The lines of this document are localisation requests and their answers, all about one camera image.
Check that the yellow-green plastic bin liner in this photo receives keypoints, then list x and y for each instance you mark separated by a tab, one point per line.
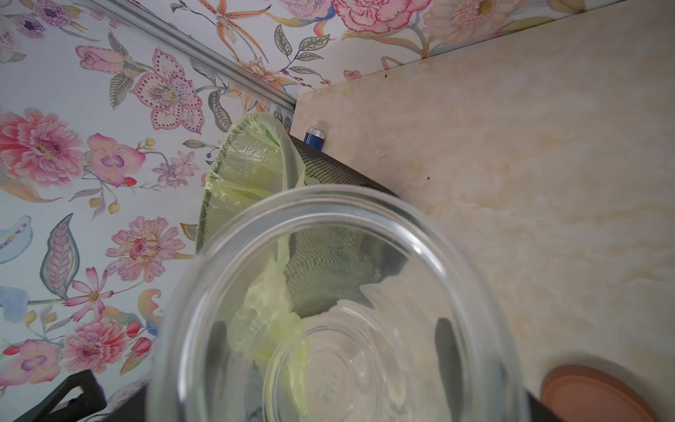
254	321

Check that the black mesh trash bin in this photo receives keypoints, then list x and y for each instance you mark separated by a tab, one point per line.
316	237

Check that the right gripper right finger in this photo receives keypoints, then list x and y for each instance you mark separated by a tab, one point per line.
539	412

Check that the left aluminium corner post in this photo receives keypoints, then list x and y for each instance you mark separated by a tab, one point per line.
152	25

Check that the blue white small cylinder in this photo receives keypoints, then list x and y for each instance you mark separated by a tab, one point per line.
315	138

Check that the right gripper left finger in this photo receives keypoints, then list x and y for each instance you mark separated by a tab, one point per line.
130	405

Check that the terracotta jar lid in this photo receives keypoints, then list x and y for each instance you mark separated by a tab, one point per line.
581	393

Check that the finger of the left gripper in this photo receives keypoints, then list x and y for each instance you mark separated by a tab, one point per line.
77	397

